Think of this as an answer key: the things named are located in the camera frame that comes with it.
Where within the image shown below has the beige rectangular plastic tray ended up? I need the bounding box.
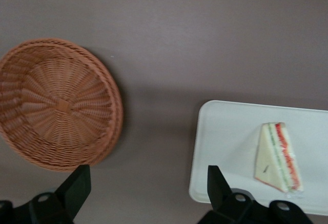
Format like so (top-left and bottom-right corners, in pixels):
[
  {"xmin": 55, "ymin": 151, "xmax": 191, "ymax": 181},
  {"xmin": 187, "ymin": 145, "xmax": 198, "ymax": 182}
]
[{"xmin": 188, "ymin": 99, "xmax": 328, "ymax": 217}]

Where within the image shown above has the triangular sandwich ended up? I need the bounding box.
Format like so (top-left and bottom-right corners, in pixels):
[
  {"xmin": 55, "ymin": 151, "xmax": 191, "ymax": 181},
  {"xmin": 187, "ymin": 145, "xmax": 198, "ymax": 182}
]
[{"xmin": 253, "ymin": 121, "xmax": 305, "ymax": 199}]

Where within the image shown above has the round brown wicker basket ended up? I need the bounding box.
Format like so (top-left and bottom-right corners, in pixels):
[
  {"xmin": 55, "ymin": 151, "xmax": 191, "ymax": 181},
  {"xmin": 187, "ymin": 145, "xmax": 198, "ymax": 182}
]
[{"xmin": 0, "ymin": 37, "xmax": 124, "ymax": 173}]

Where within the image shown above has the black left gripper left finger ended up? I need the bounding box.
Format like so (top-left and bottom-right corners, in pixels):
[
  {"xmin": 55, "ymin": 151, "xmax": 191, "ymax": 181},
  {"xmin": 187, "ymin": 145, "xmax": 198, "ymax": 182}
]
[{"xmin": 0, "ymin": 164, "xmax": 92, "ymax": 224}]

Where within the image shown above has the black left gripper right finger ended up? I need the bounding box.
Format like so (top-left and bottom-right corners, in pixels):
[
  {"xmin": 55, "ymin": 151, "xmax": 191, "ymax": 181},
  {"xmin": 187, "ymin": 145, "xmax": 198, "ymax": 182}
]
[{"xmin": 197, "ymin": 165, "xmax": 315, "ymax": 224}]

